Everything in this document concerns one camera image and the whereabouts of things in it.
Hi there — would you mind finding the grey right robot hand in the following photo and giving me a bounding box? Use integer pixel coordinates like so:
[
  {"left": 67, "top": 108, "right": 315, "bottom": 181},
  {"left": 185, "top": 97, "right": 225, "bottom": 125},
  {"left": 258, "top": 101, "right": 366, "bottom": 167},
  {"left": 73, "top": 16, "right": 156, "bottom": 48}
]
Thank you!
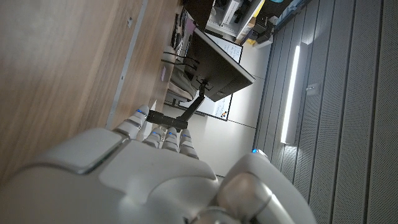
[{"left": 0, "top": 105, "right": 317, "bottom": 224}]

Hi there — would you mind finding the grey beige hanging coat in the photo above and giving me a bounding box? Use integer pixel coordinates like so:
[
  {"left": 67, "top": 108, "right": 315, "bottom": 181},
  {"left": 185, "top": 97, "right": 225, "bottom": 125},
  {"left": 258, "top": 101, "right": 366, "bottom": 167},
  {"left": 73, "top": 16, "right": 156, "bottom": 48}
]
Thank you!
[{"left": 169, "top": 63, "right": 199, "bottom": 101}]

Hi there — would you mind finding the black computer monitor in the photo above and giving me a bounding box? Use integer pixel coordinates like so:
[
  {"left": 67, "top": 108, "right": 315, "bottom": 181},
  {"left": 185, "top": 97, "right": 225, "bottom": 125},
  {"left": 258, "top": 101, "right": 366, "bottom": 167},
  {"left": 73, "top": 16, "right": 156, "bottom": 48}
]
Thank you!
[{"left": 185, "top": 27, "right": 256, "bottom": 103}]

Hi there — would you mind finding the black keyboard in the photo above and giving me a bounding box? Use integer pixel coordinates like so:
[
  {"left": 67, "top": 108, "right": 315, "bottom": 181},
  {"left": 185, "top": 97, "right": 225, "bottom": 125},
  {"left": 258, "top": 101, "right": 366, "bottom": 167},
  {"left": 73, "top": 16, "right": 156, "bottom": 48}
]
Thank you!
[{"left": 170, "top": 12, "right": 187, "bottom": 50}]

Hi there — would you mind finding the long ceiling light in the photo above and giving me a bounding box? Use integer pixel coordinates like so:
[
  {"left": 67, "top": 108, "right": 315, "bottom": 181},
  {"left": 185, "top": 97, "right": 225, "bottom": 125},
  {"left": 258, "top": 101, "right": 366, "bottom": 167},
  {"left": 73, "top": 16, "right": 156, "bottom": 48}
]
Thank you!
[{"left": 280, "top": 42, "right": 309, "bottom": 146}]

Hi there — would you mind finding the black laptop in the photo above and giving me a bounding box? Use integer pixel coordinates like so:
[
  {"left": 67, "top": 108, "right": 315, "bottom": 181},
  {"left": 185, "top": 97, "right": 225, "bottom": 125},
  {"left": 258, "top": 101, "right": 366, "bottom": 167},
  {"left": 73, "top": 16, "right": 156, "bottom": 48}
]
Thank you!
[{"left": 182, "top": 0, "right": 216, "bottom": 32}]

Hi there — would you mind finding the white shelf cabinet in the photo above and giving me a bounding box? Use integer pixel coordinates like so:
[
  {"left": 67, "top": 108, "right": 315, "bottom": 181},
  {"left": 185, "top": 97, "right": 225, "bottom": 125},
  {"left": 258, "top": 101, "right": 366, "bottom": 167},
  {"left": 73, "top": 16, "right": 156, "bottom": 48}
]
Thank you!
[{"left": 205, "top": 0, "right": 266, "bottom": 40}]

